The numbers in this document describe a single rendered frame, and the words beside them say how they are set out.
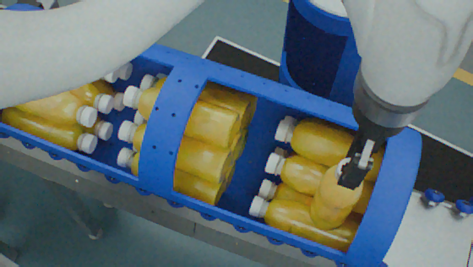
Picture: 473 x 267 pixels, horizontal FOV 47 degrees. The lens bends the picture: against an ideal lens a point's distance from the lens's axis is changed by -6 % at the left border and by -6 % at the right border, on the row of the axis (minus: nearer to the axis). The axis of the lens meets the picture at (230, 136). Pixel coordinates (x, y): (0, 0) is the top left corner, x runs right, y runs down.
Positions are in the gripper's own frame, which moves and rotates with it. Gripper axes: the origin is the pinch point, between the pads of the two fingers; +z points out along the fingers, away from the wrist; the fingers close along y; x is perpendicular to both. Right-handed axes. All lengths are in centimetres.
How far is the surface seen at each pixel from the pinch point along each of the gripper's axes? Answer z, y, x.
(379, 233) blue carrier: 13.0, -4.4, -8.8
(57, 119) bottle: 20, -3, 56
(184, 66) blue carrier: 9.8, 12.1, 33.8
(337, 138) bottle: 16.0, 11.7, 3.3
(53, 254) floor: 132, -15, 87
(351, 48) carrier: 41, 51, 6
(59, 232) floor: 132, -6, 89
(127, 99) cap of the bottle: 14.0, 4.0, 42.1
